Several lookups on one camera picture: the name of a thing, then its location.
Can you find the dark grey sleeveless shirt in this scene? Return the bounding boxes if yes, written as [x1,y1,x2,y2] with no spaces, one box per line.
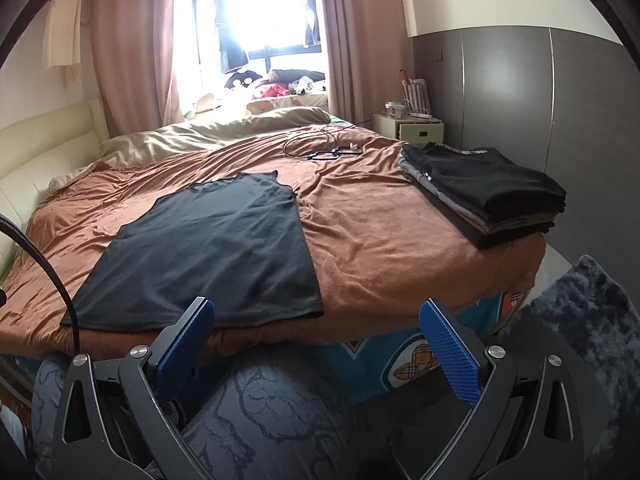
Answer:
[73,172,323,333]

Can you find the stack of folded dark clothes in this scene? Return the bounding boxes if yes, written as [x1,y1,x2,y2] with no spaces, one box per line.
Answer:
[397,142,566,250]

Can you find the hanging dark clothes right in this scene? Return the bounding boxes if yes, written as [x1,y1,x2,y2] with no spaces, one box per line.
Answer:
[304,0,321,47]

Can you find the teal cartoon bed sheet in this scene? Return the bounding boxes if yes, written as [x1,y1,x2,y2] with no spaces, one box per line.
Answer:
[311,292,527,404]

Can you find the patterned grey pyjama legs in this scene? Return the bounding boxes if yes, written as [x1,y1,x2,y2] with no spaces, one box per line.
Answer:
[31,343,352,480]

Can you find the brown bed blanket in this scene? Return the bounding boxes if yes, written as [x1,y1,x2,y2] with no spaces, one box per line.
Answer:
[1,128,546,360]

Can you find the dark grey fluffy rug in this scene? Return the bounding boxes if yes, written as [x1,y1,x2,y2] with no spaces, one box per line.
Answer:
[498,255,639,477]

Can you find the beige duvet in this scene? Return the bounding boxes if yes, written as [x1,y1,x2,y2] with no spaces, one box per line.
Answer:
[49,106,331,192]

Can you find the white bedside table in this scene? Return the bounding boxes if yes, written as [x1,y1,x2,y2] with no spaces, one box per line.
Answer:
[372,114,445,146]

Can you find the black phone on bed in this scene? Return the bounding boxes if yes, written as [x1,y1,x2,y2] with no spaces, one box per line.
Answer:
[306,150,347,162]

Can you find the cream leather headboard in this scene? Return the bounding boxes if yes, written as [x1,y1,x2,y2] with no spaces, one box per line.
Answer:
[0,95,109,281]

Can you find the striped gift bag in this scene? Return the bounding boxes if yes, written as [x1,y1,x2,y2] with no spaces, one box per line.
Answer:
[399,70,432,116]

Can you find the pile of toys on sill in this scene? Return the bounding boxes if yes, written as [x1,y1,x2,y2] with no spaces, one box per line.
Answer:
[186,68,329,114]

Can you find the hanging dark jacket left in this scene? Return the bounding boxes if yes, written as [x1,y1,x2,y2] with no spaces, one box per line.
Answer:
[214,0,248,73]

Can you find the pink right curtain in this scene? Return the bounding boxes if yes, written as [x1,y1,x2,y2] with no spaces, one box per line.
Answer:
[321,0,411,125]

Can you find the pink curtain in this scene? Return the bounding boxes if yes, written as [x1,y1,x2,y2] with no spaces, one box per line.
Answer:
[321,0,411,125]
[90,0,182,136]

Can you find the cream hanging cloth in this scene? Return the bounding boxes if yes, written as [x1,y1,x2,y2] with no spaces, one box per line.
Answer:
[42,0,82,86]

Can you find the pink left curtain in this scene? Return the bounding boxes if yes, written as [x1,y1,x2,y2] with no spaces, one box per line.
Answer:
[90,0,182,136]

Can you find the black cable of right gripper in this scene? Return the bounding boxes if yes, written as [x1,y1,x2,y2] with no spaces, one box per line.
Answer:
[0,212,83,359]

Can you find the black charging cable on bed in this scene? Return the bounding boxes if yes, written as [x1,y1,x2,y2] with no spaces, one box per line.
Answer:
[282,128,364,162]

